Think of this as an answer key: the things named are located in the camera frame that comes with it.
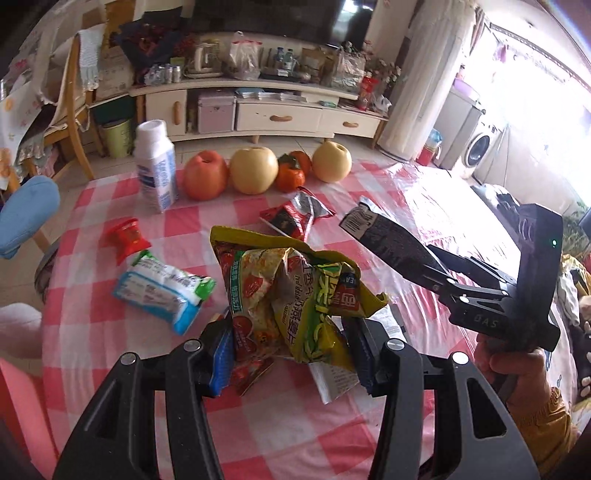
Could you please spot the person's right forearm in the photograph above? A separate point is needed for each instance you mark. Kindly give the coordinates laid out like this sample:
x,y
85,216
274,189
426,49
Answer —
x,y
549,429

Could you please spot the orange print white cloth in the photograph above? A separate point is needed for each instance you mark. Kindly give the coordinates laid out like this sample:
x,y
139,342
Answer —
x,y
23,124

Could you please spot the person's right hand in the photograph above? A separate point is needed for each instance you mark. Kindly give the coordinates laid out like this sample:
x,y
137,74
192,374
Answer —
x,y
521,374

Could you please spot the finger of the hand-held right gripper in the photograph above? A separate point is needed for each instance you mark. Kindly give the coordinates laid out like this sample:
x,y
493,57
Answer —
x,y
445,287
475,271

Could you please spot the white blue green tissue packet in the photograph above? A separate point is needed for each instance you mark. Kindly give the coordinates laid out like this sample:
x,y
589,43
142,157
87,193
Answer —
x,y
157,286

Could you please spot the clear plastic bag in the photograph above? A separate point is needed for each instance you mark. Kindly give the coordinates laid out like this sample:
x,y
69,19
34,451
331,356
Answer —
x,y
346,69

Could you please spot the white printed snack packet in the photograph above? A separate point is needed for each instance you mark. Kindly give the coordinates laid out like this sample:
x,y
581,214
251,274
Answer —
x,y
330,383

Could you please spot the dark wrapped flower bouquet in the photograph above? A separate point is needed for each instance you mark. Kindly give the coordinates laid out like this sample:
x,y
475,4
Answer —
x,y
147,46

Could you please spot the pink white checked tablecloth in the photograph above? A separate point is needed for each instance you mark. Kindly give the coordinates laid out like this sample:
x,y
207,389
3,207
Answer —
x,y
83,332

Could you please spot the white teal knitted towel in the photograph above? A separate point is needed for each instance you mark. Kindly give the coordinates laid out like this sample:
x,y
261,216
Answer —
x,y
90,60

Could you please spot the red apple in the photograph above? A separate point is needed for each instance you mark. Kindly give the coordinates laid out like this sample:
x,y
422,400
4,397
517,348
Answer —
x,y
205,175

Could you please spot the cream television cabinet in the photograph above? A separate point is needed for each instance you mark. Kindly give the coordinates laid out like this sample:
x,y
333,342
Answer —
x,y
277,117

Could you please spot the white red plastic bag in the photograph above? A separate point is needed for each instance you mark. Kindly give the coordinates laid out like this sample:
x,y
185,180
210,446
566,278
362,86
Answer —
x,y
242,57

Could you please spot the black television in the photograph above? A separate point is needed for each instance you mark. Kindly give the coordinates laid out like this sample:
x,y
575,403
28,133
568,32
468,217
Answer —
x,y
277,18

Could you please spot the pink trash bin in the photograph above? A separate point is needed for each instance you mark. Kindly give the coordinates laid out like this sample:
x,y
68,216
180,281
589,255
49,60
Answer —
x,y
23,406

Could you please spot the green waste bin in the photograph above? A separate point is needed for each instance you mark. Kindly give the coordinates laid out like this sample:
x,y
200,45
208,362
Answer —
x,y
117,138

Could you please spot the wooden chair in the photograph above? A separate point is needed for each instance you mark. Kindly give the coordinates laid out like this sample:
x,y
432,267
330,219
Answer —
x,y
74,115

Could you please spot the white curtain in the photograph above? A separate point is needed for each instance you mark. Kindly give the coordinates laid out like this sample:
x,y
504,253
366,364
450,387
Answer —
x,y
425,83

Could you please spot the yellow green snack bag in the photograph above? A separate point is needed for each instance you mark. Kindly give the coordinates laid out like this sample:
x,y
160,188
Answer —
x,y
286,295

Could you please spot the orange persimmon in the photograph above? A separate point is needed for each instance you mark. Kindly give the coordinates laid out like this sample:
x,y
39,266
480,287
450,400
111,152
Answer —
x,y
290,180
302,160

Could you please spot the black snack wrapper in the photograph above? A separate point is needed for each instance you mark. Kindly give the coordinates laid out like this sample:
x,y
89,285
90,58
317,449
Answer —
x,y
388,240

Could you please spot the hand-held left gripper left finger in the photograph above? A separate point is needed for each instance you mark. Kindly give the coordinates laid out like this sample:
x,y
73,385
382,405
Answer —
x,y
221,364

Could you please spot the brown paper bag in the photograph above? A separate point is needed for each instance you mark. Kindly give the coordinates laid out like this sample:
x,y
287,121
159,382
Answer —
x,y
314,60

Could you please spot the blue chair cushion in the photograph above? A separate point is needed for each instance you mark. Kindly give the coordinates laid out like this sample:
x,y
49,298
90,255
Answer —
x,y
25,212

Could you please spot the small red jelly cup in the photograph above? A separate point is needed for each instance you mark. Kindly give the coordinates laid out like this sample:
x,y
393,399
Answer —
x,y
127,237

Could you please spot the yellow pear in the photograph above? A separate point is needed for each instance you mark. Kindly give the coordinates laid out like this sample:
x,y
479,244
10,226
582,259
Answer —
x,y
254,170
331,161

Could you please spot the pink storage box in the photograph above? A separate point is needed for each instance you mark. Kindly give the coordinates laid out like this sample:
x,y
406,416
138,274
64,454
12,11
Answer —
x,y
217,113

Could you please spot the red silver snack wrapper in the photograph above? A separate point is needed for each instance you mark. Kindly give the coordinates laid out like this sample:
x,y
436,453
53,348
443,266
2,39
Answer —
x,y
288,219

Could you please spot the red foil wrapper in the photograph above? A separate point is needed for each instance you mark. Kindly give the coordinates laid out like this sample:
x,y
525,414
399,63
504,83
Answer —
x,y
249,376

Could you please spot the white electric kettle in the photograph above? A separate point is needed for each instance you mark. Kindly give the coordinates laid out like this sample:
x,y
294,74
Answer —
x,y
203,57

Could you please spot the white washing machine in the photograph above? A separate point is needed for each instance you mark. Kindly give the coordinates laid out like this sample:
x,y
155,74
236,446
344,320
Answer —
x,y
480,147

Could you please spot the red bucket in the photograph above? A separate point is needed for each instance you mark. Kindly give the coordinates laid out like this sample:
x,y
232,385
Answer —
x,y
427,150

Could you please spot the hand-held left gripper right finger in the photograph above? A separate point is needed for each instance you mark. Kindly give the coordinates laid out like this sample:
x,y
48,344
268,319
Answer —
x,y
362,367

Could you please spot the white milk bottle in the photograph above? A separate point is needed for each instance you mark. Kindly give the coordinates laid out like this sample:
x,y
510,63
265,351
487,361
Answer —
x,y
157,170

